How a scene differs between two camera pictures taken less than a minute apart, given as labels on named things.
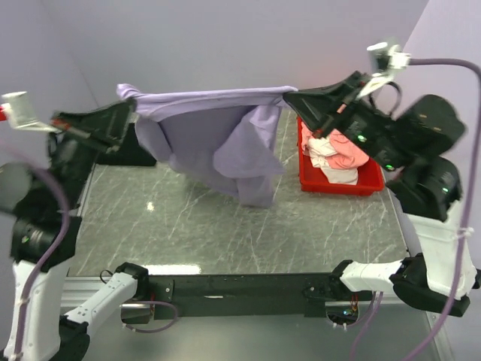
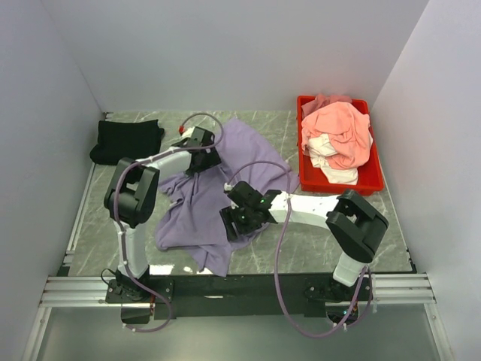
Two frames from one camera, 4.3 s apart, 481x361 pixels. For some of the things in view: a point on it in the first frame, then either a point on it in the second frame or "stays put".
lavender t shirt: [228, 138] to [189, 216]
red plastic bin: [370, 178] stays put
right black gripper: [320, 107] to [229, 215]
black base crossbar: [241, 293] stays put
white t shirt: [321, 147] stays put
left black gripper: [102, 128] to [213, 159]
